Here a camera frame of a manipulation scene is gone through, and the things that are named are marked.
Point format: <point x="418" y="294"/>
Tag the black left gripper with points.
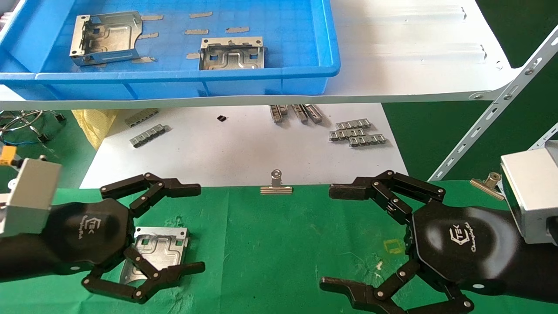
<point x="87" y="233"/>

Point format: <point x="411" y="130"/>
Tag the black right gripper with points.
<point x="462" y="244"/>

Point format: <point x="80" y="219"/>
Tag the stamped sheet metal bracket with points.
<point x="161" y="246"/>
<point x="231" y="59"/>
<point x="109" y="39"/>

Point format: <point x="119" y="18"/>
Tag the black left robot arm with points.
<point x="22" y="257"/>

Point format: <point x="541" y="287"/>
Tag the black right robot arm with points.
<point x="538" y="270"/>

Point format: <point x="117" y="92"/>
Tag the green table cloth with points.
<point x="261" y="244"/>

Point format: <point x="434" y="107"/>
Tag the silver binder clip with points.
<point x="276" y="189"/>

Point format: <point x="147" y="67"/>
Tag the yellow plastic bag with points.
<point x="93" y="124"/>

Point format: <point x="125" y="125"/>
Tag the brass binder clip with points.
<point x="486" y="187"/>

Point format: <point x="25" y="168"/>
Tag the grey tape strip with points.
<point x="149" y="35"/>
<point x="201" y="15"/>
<point x="192" y="56"/>
<point x="151" y="17"/>
<point x="196" y="32"/>
<point x="237" y="30"/>
<point x="144" y="59"/>

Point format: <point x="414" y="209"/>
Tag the black stool with chrome base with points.
<point x="26" y="118"/>

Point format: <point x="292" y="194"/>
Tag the white metal shelf board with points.
<point x="414" y="52"/>

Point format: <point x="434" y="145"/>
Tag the blue plastic tray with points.
<point x="283" y="43"/>

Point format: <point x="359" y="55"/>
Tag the small ridged metal rail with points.
<point x="148" y="135"/>
<point x="141" y="117"/>
<point x="300" y="112"/>
<point x="367" y="140"/>
<point x="353" y="124"/>
<point x="314" y="112"/>
<point x="277" y="112"/>
<point x="347" y="134"/>

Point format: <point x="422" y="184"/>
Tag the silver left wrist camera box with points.
<point x="32" y="196"/>

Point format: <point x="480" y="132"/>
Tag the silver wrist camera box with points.
<point x="32" y="196"/>
<point x="532" y="196"/>

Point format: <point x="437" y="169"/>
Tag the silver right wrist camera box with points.
<point x="532" y="196"/>

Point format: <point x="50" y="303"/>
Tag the white perforated shelf post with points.
<point x="492" y="113"/>
<point x="547" y="138"/>

